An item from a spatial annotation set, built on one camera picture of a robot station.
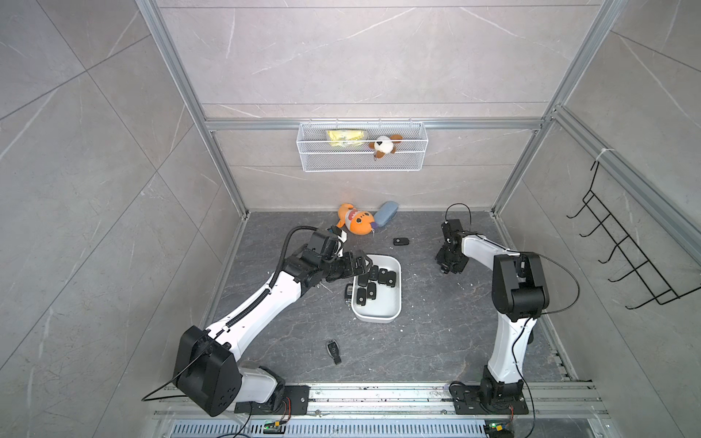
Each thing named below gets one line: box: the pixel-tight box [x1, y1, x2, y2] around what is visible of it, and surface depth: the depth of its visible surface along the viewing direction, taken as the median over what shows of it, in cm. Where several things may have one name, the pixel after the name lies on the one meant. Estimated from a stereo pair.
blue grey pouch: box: [374, 200, 399, 228], surface depth 117 cm
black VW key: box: [366, 281, 377, 301], surface depth 95 cm
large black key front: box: [369, 264, 379, 282], surface depth 100 cm
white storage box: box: [350, 253, 403, 324], surface depth 95 cm
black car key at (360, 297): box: [355, 287, 367, 306], surface depth 94 cm
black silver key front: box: [326, 339, 343, 365], surface depth 83 cm
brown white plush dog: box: [367, 134, 404, 159], surface depth 88 cm
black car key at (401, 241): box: [392, 237, 410, 247], surface depth 109 cm
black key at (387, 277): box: [377, 268, 397, 288], surface depth 100 cm
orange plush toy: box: [335, 202, 375, 236], surface depth 109 cm
